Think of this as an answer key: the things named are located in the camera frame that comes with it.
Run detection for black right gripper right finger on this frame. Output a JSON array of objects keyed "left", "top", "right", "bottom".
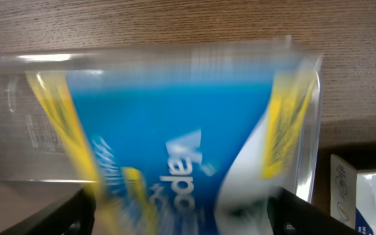
[{"left": 267, "top": 187, "right": 362, "bottom": 235}]

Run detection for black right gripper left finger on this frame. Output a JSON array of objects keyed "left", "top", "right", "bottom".
[{"left": 0, "top": 189, "right": 96, "bottom": 235}]

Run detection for white Hansaplast plaster box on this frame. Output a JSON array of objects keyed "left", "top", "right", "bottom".
[{"left": 330, "top": 154, "right": 376, "bottom": 235}]

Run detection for blue lozenge box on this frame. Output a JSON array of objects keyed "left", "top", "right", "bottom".
[{"left": 26, "top": 63, "right": 318, "bottom": 234}]

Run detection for clear plastic container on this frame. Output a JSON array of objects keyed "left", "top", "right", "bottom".
[{"left": 0, "top": 38, "right": 322, "bottom": 185}]

